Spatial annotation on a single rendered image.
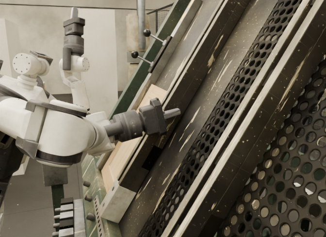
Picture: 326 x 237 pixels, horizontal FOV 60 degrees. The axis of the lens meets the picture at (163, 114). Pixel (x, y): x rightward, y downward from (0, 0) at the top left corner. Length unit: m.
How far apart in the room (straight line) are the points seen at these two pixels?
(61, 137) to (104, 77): 4.43
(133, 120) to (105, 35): 4.18
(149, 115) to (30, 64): 0.41
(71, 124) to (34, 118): 0.08
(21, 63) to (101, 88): 4.04
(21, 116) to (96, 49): 4.37
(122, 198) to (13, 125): 0.49
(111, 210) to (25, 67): 0.54
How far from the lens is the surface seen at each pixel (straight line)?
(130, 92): 1.60
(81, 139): 0.62
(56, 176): 1.64
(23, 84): 1.05
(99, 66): 4.98
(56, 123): 0.60
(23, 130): 0.63
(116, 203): 1.01
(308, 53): 0.62
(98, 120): 0.85
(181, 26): 1.41
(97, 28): 4.97
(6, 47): 3.49
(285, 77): 0.59
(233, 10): 1.01
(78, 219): 1.37
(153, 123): 0.87
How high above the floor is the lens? 1.48
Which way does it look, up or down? 14 degrees down
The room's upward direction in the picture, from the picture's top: straight up
